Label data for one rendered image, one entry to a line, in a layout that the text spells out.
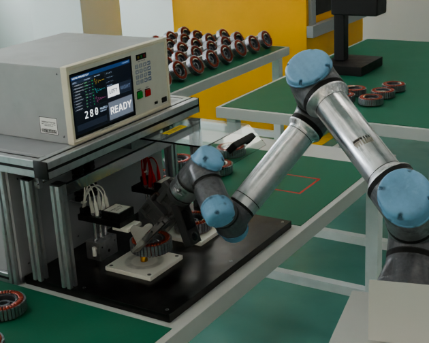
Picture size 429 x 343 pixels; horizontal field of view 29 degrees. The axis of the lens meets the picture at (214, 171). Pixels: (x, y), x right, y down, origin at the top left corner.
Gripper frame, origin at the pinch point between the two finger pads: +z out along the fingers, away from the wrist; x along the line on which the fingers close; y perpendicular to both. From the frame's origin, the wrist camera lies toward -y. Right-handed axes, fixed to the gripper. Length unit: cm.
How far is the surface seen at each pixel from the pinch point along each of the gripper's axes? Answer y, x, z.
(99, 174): 21.5, 3.6, -6.8
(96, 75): 40.3, -3.3, -23.0
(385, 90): 3, -203, 12
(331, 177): -16, -88, -2
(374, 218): -36, -114, 12
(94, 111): 34.3, -1.0, -16.1
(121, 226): 8.3, 2.6, 0.8
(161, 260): -5.0, -1.9, 2.8
